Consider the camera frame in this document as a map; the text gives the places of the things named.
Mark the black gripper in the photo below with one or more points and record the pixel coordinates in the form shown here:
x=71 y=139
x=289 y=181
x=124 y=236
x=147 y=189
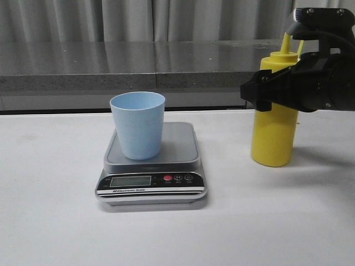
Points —
x=313 y=84

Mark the light blue plastic cup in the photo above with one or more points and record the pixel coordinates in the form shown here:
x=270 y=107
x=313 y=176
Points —
x=138 y=117

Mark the silver digital kitchen scale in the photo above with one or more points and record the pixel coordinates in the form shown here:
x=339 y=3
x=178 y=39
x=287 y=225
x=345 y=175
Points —
x=174 y=175

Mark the grey stone counter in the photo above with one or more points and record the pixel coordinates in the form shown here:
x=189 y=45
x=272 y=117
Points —
x=84 y=76

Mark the grey curtain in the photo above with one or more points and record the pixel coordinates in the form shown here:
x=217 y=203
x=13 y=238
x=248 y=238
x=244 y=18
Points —
x=148 y=21

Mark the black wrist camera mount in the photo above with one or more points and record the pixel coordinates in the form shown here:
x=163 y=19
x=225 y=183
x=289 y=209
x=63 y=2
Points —
x=331 y=27

